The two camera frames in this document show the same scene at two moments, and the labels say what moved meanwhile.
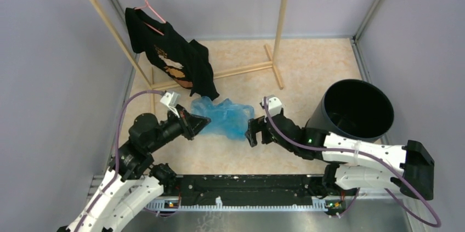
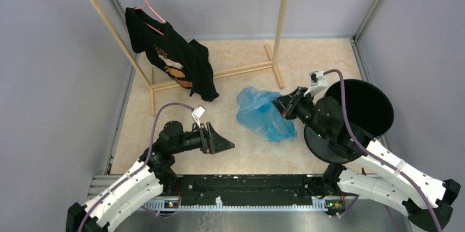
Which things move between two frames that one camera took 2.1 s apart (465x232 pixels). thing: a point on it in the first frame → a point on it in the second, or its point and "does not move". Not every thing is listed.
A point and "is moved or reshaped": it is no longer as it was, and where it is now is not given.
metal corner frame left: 125,29 does not move
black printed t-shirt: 186,62 does not move
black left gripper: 192,124 → 211,141
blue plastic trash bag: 226,119 is moved or reshaped
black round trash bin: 355,109 does not move
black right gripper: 255,125 → 287,105
